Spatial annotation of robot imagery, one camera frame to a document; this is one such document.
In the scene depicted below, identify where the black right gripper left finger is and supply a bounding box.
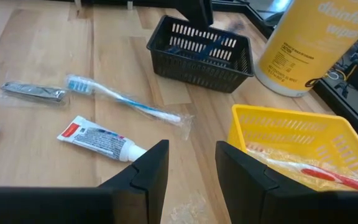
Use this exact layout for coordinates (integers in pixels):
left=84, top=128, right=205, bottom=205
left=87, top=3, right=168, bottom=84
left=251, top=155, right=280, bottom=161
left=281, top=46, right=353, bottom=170
left=0, top=139, right=170, bottom=224

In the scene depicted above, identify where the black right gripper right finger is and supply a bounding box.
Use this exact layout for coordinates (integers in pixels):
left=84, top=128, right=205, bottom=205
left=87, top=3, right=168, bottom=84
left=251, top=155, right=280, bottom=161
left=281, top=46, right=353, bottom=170
left=215, top=141, right=358, bottom=224

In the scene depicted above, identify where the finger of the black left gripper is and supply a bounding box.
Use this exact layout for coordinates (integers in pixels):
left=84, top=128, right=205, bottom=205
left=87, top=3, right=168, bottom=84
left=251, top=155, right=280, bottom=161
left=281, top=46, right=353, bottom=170
left=175, top=0, right=213, bottom=30
left=202, top=0, right=214, bottom=26

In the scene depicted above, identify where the red toothbrush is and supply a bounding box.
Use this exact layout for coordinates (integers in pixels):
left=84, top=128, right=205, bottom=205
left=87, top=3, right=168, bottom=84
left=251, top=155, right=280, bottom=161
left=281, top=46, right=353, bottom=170
left=246, top=141, right=358, bottom=192

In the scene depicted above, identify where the small white toothpaste tube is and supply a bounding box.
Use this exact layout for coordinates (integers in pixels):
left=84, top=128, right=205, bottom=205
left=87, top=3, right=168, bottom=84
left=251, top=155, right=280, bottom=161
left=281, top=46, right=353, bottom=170
left=57, top=115, right=148, bottom=163

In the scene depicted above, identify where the blue toothbrush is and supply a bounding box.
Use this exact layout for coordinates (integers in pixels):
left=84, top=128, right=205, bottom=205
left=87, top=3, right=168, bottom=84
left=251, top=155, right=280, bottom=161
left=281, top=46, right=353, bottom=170
left=64, top=73, right=195, bottom=141

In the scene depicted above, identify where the nail clipper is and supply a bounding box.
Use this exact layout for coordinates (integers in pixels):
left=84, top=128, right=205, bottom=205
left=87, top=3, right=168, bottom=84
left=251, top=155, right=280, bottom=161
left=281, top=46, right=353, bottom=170
left=0, top=80, right=71, bottom=108

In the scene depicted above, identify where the black slotted plastic basket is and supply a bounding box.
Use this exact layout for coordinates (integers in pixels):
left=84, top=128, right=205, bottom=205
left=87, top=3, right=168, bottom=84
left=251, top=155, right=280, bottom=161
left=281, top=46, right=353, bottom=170
left=146, top=14, right=255, bottom=93

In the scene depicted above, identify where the yellow slotted plastic basket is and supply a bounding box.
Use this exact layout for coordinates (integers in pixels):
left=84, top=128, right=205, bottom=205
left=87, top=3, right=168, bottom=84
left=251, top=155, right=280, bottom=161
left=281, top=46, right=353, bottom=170
left=227, top=104, right=358, bottom=192

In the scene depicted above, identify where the yellow disinfecting wipes canister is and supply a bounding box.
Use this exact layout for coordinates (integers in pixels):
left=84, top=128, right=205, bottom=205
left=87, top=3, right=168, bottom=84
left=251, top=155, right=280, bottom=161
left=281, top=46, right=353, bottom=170
left=254, top=0, right=358, bottom=98

